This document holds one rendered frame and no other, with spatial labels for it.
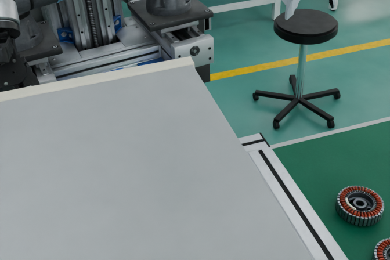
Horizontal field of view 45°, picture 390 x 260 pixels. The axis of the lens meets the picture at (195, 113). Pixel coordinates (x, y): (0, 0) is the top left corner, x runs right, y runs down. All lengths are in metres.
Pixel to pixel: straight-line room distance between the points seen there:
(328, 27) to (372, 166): 1.30
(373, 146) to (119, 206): 1.10
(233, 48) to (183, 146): 3.01
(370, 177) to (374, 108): 1.65
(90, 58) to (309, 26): 1.38
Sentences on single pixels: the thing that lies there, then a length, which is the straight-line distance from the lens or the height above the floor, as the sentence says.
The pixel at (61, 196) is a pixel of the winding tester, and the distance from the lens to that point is 0.52.
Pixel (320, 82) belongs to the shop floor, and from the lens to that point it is 3.19.
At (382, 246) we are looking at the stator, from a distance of 1.19.
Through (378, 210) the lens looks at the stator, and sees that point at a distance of 1.26.
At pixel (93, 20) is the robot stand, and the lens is 1.63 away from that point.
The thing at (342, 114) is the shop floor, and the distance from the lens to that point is 2.92.
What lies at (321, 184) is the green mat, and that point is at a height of 0.75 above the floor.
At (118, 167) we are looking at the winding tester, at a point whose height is 1.32.
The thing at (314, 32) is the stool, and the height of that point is 0.56.
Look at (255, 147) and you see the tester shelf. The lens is 0.87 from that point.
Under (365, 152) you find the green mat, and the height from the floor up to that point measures 0.75.
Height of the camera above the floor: 1.67
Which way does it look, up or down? 36 degrees down
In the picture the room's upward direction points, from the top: 3 degrees counter-clockwise
